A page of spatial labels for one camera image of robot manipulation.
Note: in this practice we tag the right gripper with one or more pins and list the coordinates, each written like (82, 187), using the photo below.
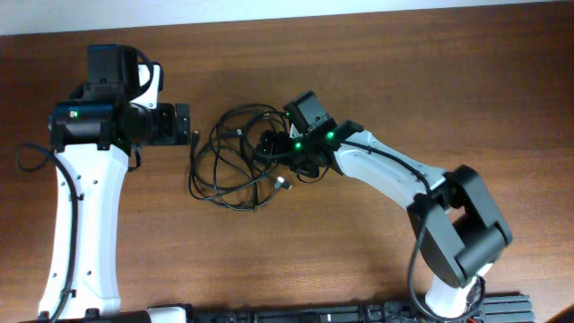
(266, 141)

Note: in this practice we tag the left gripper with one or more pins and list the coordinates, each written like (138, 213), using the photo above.
(168, 135)

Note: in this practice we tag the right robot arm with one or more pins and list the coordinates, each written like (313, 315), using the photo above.
(459, 230)

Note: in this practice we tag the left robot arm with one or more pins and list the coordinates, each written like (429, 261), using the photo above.
(96, 137)

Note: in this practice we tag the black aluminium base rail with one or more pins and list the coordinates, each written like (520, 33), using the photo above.
(510, 308)

